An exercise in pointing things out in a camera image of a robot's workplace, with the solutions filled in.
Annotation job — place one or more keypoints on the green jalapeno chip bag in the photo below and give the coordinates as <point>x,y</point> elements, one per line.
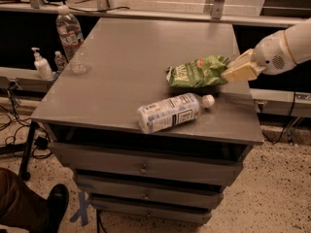
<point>199,72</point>

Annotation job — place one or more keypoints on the lying blue-label plastic bottle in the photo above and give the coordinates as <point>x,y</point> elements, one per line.
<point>172,111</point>

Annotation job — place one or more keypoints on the top grey drawer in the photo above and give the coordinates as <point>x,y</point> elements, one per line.
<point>148,165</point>

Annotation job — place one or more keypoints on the upright clear water bottle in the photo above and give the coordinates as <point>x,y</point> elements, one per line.
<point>69,31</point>

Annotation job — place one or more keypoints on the black shoe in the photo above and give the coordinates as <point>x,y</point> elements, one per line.
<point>57,204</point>

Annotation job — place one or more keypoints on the grey drawer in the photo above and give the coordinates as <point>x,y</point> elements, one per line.
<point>152,194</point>
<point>148,210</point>
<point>148,165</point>

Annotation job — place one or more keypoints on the low grey side shelf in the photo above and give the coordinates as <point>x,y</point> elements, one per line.
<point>23,79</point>

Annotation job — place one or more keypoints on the person's brown trouser leg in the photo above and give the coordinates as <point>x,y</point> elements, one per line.
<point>20,206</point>

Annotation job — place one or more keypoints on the middle grey drawer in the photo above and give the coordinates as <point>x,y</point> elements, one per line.
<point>152,194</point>

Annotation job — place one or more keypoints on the bottom grey drawer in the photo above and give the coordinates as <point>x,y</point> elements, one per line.
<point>148,210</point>

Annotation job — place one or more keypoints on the white pump sanitizer bottle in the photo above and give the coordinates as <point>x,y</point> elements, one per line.
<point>42,65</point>

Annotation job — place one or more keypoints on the black table leg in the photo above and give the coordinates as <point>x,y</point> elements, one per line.
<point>23,173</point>

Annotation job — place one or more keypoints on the small clear bottle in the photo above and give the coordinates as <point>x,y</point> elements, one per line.
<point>60,61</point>

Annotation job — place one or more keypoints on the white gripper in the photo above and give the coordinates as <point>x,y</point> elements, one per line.
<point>271,54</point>

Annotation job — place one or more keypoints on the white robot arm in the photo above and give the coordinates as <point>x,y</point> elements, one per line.
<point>299,41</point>

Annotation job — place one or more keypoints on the grey metal rail frame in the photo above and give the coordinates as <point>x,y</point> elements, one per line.
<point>278,13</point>

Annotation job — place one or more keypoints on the blue tape cross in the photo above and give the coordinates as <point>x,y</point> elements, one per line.
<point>81,212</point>

